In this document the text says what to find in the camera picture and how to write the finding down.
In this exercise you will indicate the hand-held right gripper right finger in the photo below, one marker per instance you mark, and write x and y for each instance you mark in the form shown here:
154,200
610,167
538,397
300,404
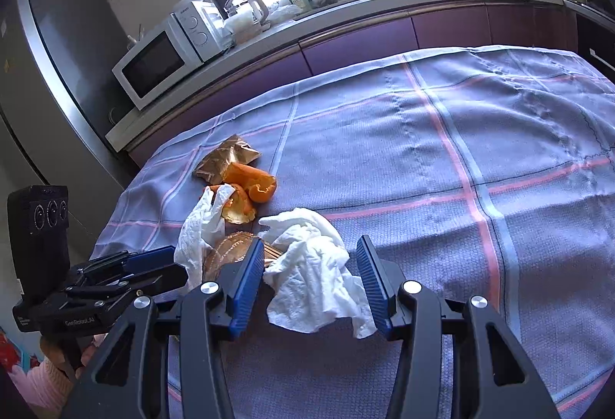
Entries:
374,289

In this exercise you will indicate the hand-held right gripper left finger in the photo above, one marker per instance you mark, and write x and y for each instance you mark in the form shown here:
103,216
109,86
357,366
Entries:
245,289

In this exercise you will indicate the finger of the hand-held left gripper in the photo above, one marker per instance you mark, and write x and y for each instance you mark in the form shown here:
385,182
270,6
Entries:
149,255
158,279

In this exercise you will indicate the golden snack wrapper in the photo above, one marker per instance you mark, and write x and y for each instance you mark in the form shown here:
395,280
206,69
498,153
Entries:
226,251
223,159

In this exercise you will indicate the white tissue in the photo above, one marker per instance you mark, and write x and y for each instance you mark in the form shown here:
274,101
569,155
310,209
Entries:
197,231
312,275

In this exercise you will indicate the orange peel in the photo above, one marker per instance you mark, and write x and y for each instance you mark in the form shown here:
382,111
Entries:
250,176
238,210

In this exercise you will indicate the person's left forearm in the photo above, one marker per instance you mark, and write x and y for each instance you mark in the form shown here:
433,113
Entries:
38,388

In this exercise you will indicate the person's left hand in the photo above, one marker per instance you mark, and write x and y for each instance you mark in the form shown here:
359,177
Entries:
48,346

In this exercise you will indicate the checkered grey tablecloth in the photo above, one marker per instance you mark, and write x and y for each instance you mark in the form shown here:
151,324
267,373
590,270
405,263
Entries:
432,159

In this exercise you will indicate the grey refrigerator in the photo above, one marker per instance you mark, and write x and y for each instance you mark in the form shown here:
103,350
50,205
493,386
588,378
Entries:
62,63

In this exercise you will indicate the white microwave oven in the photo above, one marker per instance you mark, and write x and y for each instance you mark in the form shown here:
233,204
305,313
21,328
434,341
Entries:
149,63

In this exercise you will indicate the clear plastic food container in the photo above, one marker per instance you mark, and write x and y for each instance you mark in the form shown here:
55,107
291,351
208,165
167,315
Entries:
240,22

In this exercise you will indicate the purple base cabinets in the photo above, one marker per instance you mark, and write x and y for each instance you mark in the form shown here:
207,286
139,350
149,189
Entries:
360,34

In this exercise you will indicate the white bowl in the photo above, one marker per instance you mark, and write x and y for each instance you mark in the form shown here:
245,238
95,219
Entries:
190,0

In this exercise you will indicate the glass kettle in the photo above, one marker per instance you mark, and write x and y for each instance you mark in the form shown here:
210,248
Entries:
250,8

